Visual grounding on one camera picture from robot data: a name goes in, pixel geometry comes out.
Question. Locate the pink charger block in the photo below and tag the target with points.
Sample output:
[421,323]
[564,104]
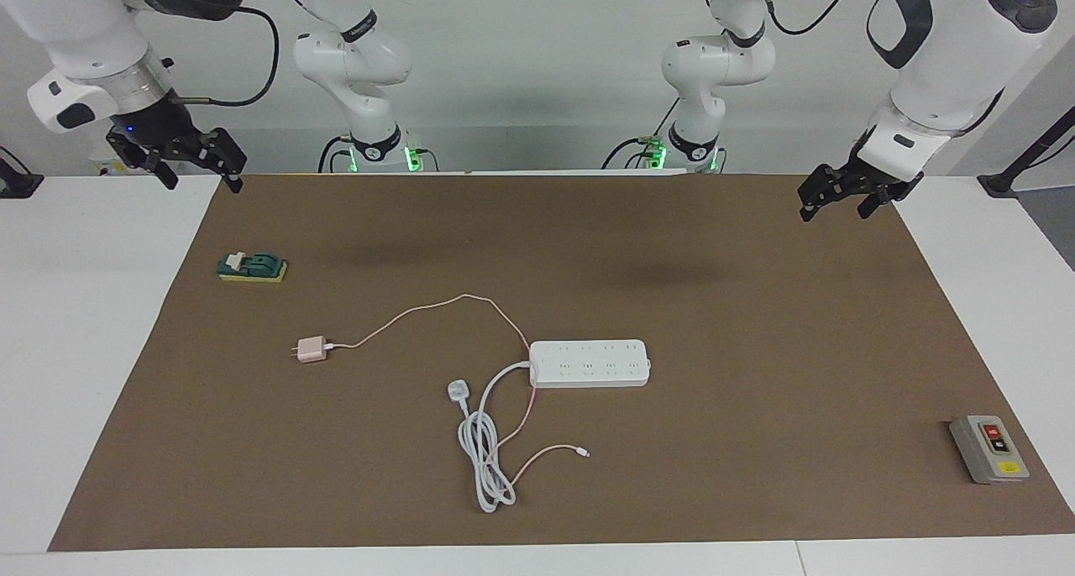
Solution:
[312,350]

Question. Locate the green knife switch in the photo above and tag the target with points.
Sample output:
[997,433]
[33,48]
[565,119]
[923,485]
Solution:
[260,265]

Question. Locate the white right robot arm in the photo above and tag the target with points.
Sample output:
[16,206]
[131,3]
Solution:
[84,30]

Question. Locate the white wall socket box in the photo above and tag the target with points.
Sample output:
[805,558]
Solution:
[113,169]

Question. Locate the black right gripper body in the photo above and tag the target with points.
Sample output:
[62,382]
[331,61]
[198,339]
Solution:
[155,127]

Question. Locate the white power strip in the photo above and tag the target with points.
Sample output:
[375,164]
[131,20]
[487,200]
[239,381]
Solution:
[588,364]

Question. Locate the grey push-button switch box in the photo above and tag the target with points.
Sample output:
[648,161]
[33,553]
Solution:
[983,454]

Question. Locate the black table clamp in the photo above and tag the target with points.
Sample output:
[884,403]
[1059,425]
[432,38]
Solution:
[17,185]

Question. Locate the brown table mat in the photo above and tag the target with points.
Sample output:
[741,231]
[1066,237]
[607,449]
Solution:
[714,442]

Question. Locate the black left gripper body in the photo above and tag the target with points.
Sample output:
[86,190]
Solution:
[869,177]

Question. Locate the black camera stand clamp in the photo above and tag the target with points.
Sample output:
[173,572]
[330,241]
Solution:
[999,181]

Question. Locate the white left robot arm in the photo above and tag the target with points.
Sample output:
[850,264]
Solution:
[949,55]

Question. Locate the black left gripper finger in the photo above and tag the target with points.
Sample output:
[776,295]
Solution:
[821,185]
[875,201]

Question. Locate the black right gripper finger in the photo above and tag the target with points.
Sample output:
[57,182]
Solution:
[138,152]
[225,152]

